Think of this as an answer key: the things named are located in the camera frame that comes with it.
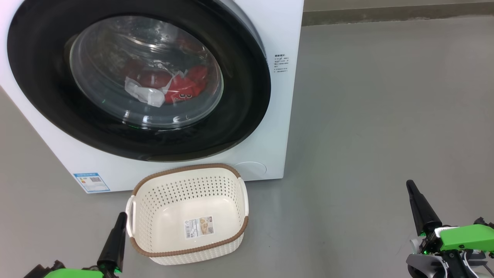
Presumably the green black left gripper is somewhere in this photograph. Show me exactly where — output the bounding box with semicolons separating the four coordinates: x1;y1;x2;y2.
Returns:
23;212;128;278

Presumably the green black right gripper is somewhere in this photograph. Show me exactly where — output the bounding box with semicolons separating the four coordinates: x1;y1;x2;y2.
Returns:
406;180;494;278

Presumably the red and white garment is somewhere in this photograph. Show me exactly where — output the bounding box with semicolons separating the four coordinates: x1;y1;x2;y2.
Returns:
122;58;209;108

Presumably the black round glass washer door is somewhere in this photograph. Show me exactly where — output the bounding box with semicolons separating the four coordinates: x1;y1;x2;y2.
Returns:
7;0;271;163

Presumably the white front-load washing machine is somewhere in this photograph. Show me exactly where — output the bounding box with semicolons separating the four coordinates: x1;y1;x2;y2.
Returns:
0;0;304;193

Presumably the cream laundry basket brown rim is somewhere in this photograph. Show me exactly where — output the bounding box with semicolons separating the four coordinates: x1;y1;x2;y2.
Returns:
125;163;249;266

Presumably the blue energy label sticker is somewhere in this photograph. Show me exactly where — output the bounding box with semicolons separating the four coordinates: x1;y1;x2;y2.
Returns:
73;173;110;193

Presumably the paper product label sticker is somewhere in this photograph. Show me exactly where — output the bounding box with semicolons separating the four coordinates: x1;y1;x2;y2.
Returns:
184;216;215;239

